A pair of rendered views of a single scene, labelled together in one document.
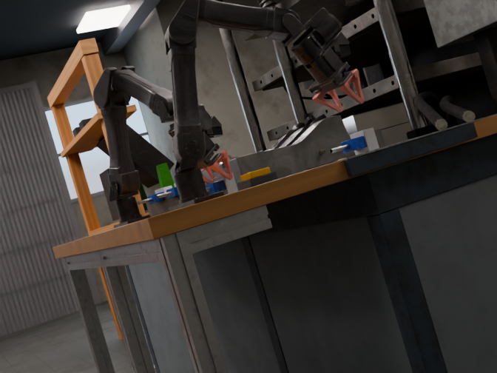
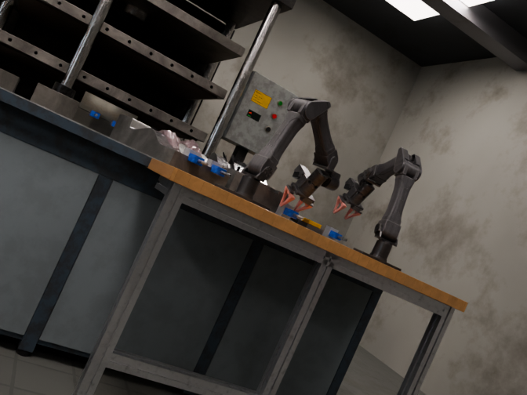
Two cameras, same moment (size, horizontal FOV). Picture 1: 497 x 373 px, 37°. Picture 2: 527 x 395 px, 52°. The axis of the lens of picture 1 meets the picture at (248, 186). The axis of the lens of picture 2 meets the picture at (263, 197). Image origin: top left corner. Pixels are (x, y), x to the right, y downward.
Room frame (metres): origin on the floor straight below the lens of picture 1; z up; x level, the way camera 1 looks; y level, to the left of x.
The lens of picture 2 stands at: (2.10, 2.19, 0.78)
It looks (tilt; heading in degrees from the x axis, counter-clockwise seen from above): 1 degrees up; 271
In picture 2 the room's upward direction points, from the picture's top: 25 degrees clockwise
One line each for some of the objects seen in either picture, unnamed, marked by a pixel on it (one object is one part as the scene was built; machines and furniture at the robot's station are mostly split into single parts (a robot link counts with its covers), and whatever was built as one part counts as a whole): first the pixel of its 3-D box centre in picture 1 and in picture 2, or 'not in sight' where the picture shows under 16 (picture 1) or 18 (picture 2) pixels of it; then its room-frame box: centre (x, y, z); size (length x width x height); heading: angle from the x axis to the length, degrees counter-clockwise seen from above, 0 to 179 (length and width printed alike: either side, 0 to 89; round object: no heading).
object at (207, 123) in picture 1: (186, 115); (327, 172); (1.95, 0.10, 1.03); 0.12 x 0.09 x 0.12; 46
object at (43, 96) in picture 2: not in sight; (54, 102); (2.98, 0.21, 0.83); 0.20 x 0.15 x 0.07; 116
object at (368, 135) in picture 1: (350, 145); (336, 236); (1.77, -0.26, 0.83); 0.13 x 0.05 x 0.05; 125
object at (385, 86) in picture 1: (396, 93); (98, 90); (3.21, -0.73, 1.01); 1.10 x 0.74 x 0.05; 26
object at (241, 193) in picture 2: (128, 210); (247, 188); (2.19, 0.36, 0.84); 0.20 x 0.07 x 0.08; 24
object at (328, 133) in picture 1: (291, 152); (239, 180); (2.26, -0.16, 0.87); 0.50 x 0.26 x 0.14; 116
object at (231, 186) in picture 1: (211, 188); (292, 214); (2.01, 0.10, 0.83); 0.13 x 0.05 x 0.05; 130
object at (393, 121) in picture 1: (388, 129); (98, 118); (3.10, -0.64, 0.87); 0.50 x 0.27 x 0.17; 116
